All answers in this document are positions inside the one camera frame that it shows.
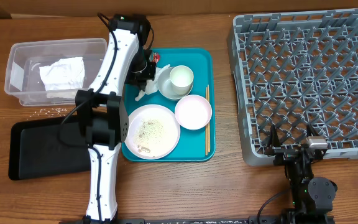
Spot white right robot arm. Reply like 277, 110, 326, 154
256, 124, 337, 224

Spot wooden chopstick right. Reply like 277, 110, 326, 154
206, 85, 211, 155

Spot grey small saucer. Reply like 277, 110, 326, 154
157, 67, 193, 101

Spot red snack wrapper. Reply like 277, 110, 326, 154
151, 52, 160, 63

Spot pink plastic bowl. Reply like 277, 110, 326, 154
175, 95, 213, 130

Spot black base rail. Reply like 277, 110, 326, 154
59, 215, 335, 224

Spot black plastic tray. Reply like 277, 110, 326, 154
8, 115, 90, 180

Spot wooden chopstick left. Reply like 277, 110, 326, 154
205, 85, 209, 156

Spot scattered rice grains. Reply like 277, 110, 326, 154
27, 108, 69, 120

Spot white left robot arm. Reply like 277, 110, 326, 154
65, 13, 156, 223

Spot large white dirty plate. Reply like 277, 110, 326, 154
125, 104, 180, 160

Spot teal plastic serving tray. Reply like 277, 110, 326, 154
124, 48, 216, 162

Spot clear plastic waste bin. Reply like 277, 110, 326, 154
4, 38, 107, 106

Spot white napkin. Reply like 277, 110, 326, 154
39, 57, 85, 99
135, 64, 170, 101

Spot wooden chopstick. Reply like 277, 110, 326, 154
205, 85, 209, 156
206, 85, 211, 155

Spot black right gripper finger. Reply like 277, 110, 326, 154
268, 124, 281, 149
306, 124, 321, 139

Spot pale green cup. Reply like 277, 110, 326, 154
170, 65, 194, 95

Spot grey dishwasher rack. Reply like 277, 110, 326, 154
227, 8, 358, 166

